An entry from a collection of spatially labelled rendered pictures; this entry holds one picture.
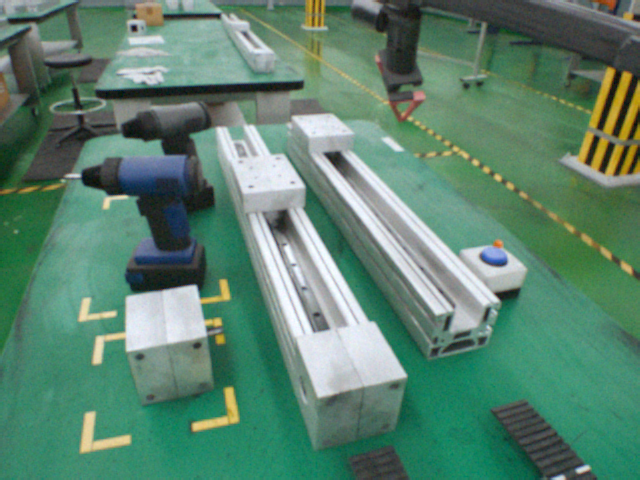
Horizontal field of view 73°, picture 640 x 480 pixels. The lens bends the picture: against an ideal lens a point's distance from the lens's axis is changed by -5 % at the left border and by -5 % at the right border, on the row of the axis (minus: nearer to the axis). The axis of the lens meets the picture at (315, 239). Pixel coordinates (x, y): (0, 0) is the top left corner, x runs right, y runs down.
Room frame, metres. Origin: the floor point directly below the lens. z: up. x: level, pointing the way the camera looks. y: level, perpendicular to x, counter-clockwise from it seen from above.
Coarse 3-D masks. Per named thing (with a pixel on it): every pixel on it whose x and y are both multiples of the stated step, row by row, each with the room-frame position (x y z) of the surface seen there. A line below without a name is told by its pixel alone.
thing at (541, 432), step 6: (534, 426) 0.32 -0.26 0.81; (540, 426) 0.31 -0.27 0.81; (546, 426) 0.31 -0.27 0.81; (516, 432) 0.31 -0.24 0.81; (522, 432) 0.31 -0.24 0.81; (528, 432) 0.31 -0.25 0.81; (534, 432) 0.31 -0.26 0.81; (540, 432) 0.31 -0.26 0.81; (546, 432) 0.31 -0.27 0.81; (552, 432) 0.31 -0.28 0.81; (516, 438) 0.30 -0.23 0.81; (522, 438) 0.30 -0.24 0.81; (528, 438) 0.30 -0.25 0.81; (534, 438) 0.30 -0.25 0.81; (540, 438) 0.30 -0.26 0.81; (546, 438) 0.30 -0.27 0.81; (522, 444) 0.29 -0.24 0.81; (528, 444) 0.29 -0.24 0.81
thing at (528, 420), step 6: (522, 414) 0.33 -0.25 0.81; (528, 414) 0.33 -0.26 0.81; (534, 414) 0.33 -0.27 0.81; (504, 420) 0.32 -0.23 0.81; (510, 420) 0.32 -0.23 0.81; (516, 420) 0.32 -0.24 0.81; (522, 420) 0.33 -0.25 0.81; (528, 420) 0.32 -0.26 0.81; (534, 420) 0.32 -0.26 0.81; (540, 420) 0.32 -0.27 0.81; (504, 426) 0.32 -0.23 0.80; (510, 426) 0.32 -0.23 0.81; (516, 426) 0.31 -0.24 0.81; (522, 426) 0.31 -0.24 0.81; (528, 426) 0.32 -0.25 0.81; (510, 432) 0.31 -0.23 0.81
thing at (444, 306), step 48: (288, 144) 1.18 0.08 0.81; (336, 192) 0.81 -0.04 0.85; (384, 192) 0.79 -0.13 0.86; (384, 240) 0.62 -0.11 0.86; (432, 240) 0.62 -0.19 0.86; (384, 288) 0.58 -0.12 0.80; (432, 288) 0.50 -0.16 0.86; (480, 288) 0.50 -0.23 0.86; (432, 336) 0.44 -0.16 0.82; (480, 336) 0.47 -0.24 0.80
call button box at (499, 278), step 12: (468, 252) 0.63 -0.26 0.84; (480, 252) 0.63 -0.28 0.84; (468, 264) 0.61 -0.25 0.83; (480, 264) 0.59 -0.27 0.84; (492, 264) 0.59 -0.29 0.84; (504, 264) 0.59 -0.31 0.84; (516, 264) 0.60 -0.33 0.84; (480, 276) 0.58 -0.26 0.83; (492, 276) 0.57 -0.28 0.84; (504, 276) 0.57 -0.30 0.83; (516, 276) 0.58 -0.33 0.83; (492, 288) 0.57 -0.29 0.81; (504, 288) 0.57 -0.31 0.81; (516, 288) 0.59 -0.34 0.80; (504, 300) 0.58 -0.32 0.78
